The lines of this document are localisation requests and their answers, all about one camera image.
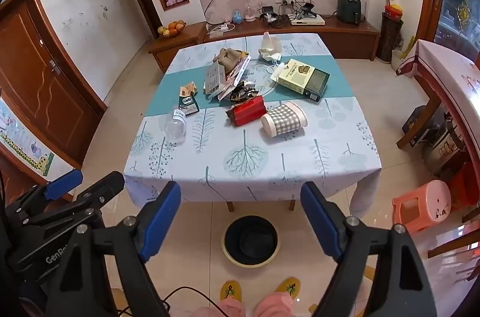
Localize black bin yellow rim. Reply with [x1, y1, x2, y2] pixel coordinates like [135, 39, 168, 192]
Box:
[224, 215, 280, 268]

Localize clear plastic bottle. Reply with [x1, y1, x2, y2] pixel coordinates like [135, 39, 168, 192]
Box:
[165, 107, 188, 143]

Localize wooden television cabinet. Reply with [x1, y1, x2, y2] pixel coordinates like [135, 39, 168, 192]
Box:
[148, 16, 381, 72]

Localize tall dark woven basket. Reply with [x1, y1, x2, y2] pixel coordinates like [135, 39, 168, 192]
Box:
[376, 12, 404, 63]

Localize steel pot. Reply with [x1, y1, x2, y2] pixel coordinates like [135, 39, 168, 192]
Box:
[422, 115, 469, 175]

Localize leaf print tablecloth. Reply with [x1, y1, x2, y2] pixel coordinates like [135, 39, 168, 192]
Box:
[124, 33, 382, 216]

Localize brown paper bag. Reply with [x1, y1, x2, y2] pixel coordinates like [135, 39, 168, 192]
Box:
[213, 48, 246, 70]

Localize red yellow containers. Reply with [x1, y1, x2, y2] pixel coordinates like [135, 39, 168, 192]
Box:
[384, 4, 404, 20]

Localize fruit bowl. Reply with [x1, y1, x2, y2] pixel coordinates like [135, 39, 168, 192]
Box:
[157, 21, 187, 38]

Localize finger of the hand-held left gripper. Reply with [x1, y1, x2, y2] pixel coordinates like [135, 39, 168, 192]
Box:
[5, 169, 84, 217]
[26, 172, 125, 228]

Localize red bucket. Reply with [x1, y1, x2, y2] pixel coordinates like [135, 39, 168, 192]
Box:
[450, 161, 480, 207]

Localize wooden chair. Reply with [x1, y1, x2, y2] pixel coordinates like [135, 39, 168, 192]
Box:
[427, 206, 480, 284]

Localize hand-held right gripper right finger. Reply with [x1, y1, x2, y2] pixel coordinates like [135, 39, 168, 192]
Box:
[300, 181, 438, 317]

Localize red packet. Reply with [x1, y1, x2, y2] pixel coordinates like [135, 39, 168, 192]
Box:
[225, 96, 268, 126]

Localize yellow knitted slipper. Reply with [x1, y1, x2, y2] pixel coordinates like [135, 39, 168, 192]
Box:
[219, 280, 246, 303]
[275, 277, 299, 297]

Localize cream green box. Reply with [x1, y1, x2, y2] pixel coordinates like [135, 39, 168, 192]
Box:
[277, 58, 331, 101]

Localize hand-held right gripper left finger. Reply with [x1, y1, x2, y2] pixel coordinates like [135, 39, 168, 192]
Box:
[45, 181, 182, 317]

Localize pink plastic stool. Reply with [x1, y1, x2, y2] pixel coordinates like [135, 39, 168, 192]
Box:
[392, 179, 452, 235]

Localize black yellow wrapper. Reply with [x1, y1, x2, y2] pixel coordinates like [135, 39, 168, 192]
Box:
[229, 80, 259, 103]

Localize dark green air fryer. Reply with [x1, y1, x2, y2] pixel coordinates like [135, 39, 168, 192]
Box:
[337, 0, 362, 22]

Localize white box red edge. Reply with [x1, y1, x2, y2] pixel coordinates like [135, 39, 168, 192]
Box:
[217, 53, 251, 100]

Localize checked paper cup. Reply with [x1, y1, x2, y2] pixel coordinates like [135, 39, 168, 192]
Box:
[260, 101, 309, 137]

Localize side table white cloth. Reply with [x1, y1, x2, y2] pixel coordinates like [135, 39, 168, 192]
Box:
[395, 39, 480, 138]

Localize small green carton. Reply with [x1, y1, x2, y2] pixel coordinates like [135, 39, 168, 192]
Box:
[178, 95, 200, 115]

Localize disposable face mask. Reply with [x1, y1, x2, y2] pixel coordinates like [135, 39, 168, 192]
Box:
[259, 53, 287, 65]

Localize person's pink pants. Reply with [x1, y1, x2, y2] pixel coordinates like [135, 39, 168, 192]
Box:
[197, 292, 295, 317]

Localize brown wooden door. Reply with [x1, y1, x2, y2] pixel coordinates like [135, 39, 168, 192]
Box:
[0, 0, 107, 168]

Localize dark cardboard box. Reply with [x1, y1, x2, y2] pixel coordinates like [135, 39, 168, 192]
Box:
[402, 105, 447, 147]

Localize white set-top box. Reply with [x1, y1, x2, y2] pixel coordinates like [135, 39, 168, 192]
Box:
[290, 15, 325, 26]

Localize white bucket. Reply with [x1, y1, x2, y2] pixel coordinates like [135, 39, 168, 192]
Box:
[391, 49, 405, 72]

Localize white printed leaflet box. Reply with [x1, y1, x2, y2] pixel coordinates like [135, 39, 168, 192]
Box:
[203, 61, 227, 101]

